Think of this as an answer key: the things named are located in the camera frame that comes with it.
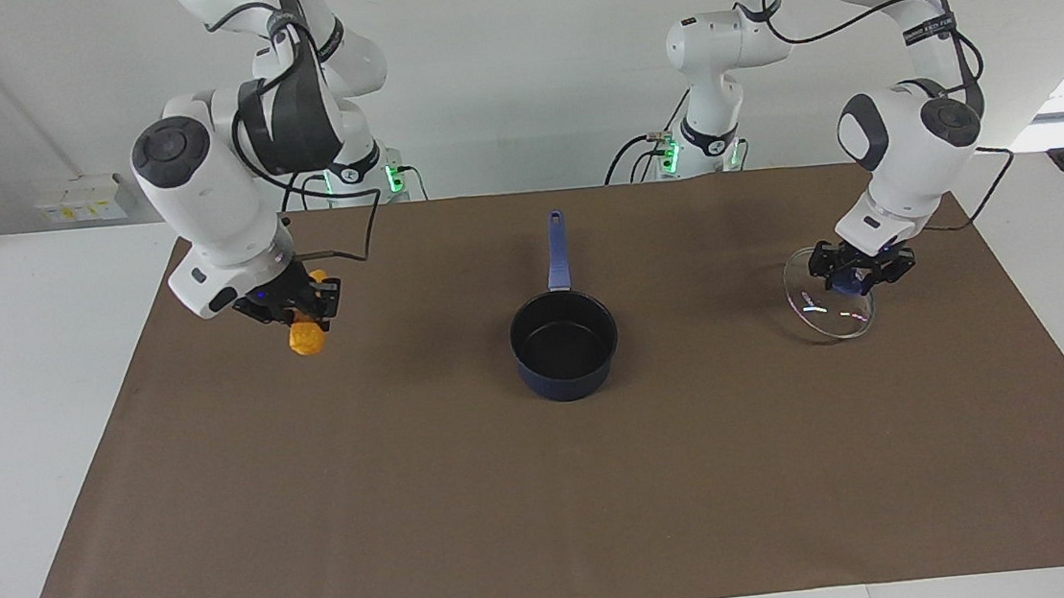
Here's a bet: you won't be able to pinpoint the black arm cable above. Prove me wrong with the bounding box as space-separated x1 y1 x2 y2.
722 0 1023 252
202 0 388 274

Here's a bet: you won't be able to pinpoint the white wall power outlet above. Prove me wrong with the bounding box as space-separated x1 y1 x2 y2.
35 173 130 227

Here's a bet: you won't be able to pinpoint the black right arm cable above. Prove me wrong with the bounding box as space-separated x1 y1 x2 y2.
202 0 388 274

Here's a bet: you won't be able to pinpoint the yellow plastic corn cob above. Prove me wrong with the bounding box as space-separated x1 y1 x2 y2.
282 269 338 360

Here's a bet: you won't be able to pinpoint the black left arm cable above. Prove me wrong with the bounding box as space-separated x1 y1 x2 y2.
722 0 1023 252

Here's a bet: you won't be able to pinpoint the dark saucepan with purple handle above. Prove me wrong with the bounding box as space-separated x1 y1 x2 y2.
498 205 626 407

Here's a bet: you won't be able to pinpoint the black base power cables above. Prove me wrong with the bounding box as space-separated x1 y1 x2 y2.
596 87 698 187

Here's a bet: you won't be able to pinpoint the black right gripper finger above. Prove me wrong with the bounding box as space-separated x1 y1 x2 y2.
309 275 348 334
267 295 306 328

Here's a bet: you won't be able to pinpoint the glass lid with purple knob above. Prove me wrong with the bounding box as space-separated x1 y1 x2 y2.
780 241 879 347

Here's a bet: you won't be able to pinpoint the brown paper table mat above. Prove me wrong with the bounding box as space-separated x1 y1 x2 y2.
0 142 1064 598

